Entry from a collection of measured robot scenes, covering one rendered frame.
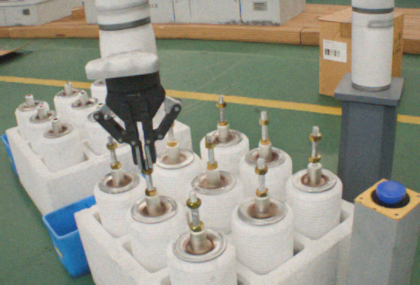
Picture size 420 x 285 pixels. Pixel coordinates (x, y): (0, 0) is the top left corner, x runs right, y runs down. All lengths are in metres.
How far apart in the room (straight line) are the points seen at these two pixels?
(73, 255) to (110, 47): 0.52
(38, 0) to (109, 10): 3.22
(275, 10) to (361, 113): 1.68
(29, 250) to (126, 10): 0.72
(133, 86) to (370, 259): 0.39
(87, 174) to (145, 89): 0.47
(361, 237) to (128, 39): 0.40
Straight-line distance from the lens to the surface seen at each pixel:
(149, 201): 0.71
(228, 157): 0.89
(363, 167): 1.08
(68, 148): 1.06
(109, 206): 0.80
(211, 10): 2.80
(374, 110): 1.02
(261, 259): 0.70
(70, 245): 0.97
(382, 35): 0.99
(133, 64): 0.55
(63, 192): 1.06
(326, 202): 0.75
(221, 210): 0.76
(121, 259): 0.76
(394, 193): 0.61
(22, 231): 1.23
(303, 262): 0.72
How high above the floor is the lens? 0.65
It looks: 24 degrees down
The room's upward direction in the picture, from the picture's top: 5 degrees counter-clockwise
